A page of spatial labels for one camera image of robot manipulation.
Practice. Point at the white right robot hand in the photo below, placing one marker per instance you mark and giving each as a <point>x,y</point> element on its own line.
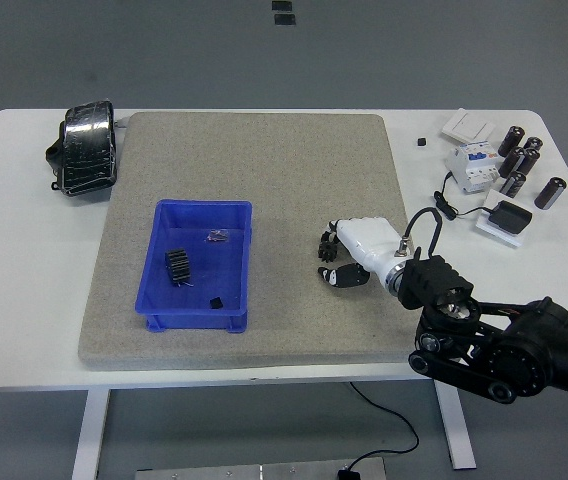
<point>369,237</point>

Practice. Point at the small black gear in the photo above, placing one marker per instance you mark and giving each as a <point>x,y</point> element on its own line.
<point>328,250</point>

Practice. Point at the large black gear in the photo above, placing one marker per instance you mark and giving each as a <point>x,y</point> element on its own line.
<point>178,265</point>

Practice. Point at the blue plastic box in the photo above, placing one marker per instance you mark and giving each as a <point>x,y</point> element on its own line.
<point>194,320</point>

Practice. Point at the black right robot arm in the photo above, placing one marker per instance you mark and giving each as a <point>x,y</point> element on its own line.
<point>539,345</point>

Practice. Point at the small black cube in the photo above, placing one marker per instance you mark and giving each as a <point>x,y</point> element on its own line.
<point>421,142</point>

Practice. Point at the white circuit breaker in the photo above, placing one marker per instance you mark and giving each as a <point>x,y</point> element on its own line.
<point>471,170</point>

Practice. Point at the grey-brown mat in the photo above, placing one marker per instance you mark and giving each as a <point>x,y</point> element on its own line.
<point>264,165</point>

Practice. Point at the white socket plate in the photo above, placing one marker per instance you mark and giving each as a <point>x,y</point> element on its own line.
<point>506,239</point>

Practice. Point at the black power adapter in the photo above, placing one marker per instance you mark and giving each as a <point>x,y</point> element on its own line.
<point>513,216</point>

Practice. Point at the small clear screw bag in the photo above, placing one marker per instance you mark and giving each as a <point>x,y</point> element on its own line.
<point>216,236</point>

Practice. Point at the black cylindrical capacitor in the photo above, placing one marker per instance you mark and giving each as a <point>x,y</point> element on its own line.
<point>550,192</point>
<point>511,141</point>
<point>533,144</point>
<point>513,183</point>
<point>529,161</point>
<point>510,162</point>

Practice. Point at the small black plastic piece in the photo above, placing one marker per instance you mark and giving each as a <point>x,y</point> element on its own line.
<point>215,303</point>

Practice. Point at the white table leg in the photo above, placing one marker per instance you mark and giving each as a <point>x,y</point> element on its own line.
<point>456,430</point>
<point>89,435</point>

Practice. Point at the black floor plug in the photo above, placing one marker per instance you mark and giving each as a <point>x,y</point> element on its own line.
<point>346,474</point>

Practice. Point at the black film-wrapped bundle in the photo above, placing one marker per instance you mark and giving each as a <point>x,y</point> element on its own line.
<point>86,150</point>

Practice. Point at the white wall switch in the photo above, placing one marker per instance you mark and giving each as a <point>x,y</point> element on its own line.
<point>468,125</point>

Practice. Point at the metal base plate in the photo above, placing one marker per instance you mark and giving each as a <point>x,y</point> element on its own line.
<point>239,472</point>

